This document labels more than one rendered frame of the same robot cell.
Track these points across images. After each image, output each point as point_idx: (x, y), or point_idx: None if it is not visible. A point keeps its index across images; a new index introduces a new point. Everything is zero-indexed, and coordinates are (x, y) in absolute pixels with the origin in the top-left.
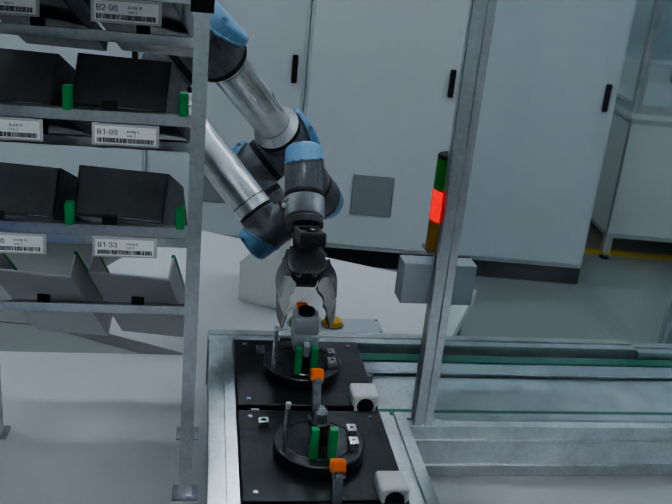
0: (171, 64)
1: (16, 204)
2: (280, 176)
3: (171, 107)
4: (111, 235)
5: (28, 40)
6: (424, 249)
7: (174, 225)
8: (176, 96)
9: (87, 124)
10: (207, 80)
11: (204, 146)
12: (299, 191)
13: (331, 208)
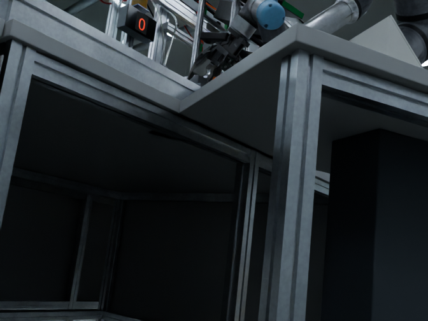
0: (220, 0)
1: None
2: (400, 16)
3: (219, 13)
4: (212, 64)
5: (297, 18)
6: (144, 13)
7: (201, 51)
8: (225, 9)
9: (259, 35)
10: (199, 0)
11: (196, 20)
12: (243, 18)
13: (256, 18)
